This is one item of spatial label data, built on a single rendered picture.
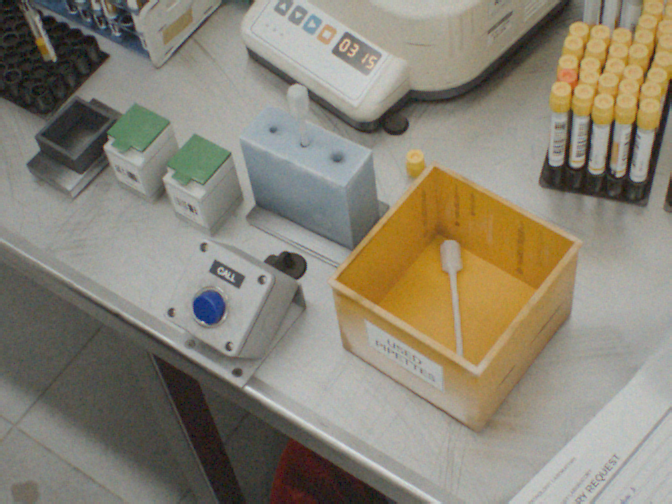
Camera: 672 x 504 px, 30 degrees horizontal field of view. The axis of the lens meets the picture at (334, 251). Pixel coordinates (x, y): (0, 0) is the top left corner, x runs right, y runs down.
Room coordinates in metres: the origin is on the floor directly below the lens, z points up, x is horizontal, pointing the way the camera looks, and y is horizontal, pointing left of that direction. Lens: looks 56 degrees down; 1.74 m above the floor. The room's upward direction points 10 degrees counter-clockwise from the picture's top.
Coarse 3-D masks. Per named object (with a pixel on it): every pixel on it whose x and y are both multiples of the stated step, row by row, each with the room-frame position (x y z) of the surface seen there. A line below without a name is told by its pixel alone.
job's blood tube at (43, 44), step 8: (16, 0) 0.83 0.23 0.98; (24, 0) 0.84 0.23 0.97; (24, 8) 0.83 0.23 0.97; (32, 8) 0.83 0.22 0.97; (24, 16) 0.83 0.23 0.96; (32, 16) 0.83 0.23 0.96; (32, 24) 0.83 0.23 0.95; (40, 24) 0.83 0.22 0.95; (32, 32) 0.83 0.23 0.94; (40, 32) 0.83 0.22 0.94; (40, 40) 0.83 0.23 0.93; (48, 40) 0.83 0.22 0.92; (40, 48) 0.83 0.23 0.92; (48, 48) 0.83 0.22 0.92; (40, 56) 0.83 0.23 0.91; (48, 56) 0.83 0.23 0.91; (56, 56) 0.84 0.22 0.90; (48, 64) 0.83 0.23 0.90
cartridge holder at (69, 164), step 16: (64, 112) 0.76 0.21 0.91; (80, 112) 0.77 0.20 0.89; (96, 112) 0.75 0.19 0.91; (112, 112) 0.77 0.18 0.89; (48, 128) 0.74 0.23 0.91; (64, 128) 0.75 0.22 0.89; (80, 128) 0.76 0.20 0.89; (96, 128) 0.75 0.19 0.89; (48, 144) 0.72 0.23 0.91; (64, 144) 0.74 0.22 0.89; (80, 144) 0.74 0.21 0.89; (96, 144) 0.72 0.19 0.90; (32, 160) 0.73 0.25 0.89; (48, 160) 0.73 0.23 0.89; (64, 160) 0.71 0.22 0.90; (80, 160) 0.71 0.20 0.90; (96, 160) 0.72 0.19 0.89; (48, 176) 0.71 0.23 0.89; (64, 176) 0.70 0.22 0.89; (80, 176) 0.70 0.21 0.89; (64, 192) 0.70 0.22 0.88
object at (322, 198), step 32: (256, 128) 0.65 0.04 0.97; (288, 128) 0.64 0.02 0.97; (320, 128) 0.64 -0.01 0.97; (256, 160) 0.63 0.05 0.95; (288, 160) 0.61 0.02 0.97; (320, 160) 0.61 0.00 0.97; (352, 160) 0.60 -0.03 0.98; (256, 192) 0.64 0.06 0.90; (288, 192) 0.62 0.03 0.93; (320, 192) 0.59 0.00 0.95; (352, 192) 0.58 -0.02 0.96; (256, 224) 0.62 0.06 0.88; (288, 224) 0.62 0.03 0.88; (320, 224) 0.60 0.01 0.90; (352, 224) 0.58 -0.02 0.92; (320, 256) 0.58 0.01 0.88
